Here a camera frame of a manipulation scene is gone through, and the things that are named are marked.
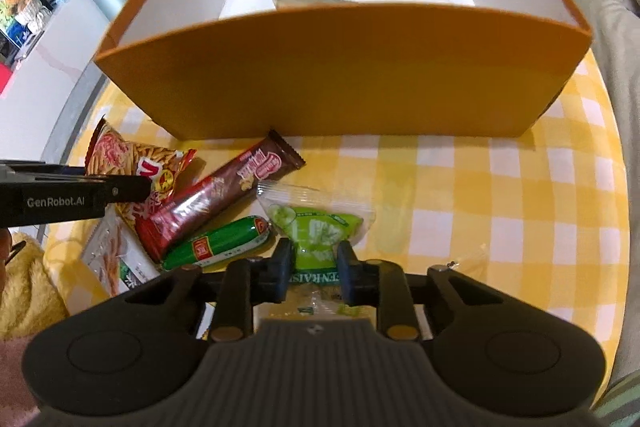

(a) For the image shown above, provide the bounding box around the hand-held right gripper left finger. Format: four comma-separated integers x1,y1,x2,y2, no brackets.
125,239,295,342

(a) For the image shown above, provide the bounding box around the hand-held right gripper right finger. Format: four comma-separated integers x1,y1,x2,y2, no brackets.
337,243,506,340

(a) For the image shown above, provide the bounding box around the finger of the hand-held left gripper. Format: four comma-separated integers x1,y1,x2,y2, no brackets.
85,175,152,208

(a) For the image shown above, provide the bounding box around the pile of snack packets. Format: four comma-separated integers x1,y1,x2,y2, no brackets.
84,114,199,230

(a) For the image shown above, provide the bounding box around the green raisin packet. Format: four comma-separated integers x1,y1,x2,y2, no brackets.
256,183,377,325

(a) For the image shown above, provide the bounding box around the white stick snack packet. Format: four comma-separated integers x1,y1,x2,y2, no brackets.
81,211,162,299

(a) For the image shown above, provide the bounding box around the green sausage stick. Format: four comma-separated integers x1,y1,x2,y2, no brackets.
161,215,272,272

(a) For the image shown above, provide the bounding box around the red chocolate wafer bar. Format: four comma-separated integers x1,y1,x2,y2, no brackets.
135,129,307,264

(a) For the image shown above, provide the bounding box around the orange cardboard box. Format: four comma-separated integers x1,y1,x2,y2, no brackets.
95,0,594,140

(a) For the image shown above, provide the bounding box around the yellow fluffy towel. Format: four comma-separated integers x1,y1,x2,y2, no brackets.
0,231,72,342

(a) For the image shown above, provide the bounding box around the clear plastic wrapper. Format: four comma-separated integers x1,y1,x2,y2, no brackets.
449,244,495,279

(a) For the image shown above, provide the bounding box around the yellow checkered tablecloth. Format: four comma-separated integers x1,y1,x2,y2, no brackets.
42,49,632,360

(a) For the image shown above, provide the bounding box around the pink cloth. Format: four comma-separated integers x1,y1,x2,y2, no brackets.
0,337,43,427

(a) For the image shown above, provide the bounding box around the cream flat packet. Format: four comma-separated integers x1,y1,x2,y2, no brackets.
271,0,362,11

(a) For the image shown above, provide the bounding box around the grey sofa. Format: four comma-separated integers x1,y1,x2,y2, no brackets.
541,0,640,408

